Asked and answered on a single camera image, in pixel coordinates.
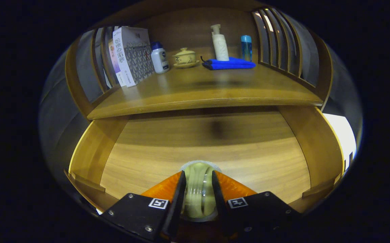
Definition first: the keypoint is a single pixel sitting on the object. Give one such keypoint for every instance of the blue folded cloth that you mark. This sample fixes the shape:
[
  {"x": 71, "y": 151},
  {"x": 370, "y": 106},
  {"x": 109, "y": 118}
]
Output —
[{"x": 230, "y": 64}]

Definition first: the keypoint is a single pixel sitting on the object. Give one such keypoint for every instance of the brown wooden countertop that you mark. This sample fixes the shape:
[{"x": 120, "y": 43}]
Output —
[{"x": 198, "y": 87}]

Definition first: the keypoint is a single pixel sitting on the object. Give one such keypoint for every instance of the brown wooden drawer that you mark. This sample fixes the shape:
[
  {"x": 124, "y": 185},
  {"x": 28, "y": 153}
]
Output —
[{"x": 215, "y": 158}]

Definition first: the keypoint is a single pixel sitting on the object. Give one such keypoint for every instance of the white drawer unit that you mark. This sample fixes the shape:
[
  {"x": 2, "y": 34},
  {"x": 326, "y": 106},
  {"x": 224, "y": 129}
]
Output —
[{"x": 341, "y": 135}]

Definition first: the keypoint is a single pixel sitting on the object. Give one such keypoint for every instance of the green scrub brush grey pad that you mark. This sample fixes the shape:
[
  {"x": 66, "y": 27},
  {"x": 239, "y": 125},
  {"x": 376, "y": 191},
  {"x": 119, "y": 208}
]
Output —
[{"x": 198, "y": 189}]

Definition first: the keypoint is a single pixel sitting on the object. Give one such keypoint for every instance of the clear blue bottle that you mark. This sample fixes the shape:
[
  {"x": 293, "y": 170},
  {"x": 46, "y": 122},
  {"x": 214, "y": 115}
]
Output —
[{"x": 246, "y": 49}]

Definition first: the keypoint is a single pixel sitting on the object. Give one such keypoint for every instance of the brown wooden cabinet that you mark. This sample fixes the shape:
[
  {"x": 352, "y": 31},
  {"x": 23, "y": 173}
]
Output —
[{"x": 194, "y": 27}]

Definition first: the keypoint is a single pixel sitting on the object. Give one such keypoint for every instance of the thick white book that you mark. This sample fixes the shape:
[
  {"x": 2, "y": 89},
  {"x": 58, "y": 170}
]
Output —
[{"x": 132, "y": 50}]

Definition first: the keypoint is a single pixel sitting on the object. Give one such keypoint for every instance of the white pump bottle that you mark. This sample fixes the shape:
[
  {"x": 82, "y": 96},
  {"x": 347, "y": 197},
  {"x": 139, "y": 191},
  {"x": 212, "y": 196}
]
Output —
[{"x": 220, "y": 47}]

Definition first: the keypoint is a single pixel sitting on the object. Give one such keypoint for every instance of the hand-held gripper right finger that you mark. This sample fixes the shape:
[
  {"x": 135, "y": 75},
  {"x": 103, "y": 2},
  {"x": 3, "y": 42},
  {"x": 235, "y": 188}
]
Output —
[{"x": 219, "y": 199}]

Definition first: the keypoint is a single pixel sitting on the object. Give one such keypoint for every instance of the white bottle with blue cap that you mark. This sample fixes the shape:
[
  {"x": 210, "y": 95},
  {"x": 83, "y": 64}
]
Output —
[{"x": 160, "y": 60}]

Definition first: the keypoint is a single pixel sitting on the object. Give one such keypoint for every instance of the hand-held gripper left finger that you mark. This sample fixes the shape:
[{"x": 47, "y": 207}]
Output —
[{"x": 178, "y": 202}]

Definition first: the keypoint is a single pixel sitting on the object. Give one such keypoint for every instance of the thin purple book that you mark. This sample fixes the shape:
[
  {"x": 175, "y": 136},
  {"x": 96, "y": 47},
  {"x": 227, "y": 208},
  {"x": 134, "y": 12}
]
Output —
[{"x": 115, "y": 62}]

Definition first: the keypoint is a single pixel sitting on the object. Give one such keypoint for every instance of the yellow lidded ceramic teacup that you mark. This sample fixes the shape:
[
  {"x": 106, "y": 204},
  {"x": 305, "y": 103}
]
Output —
[{"x": 185, "y": 58}]

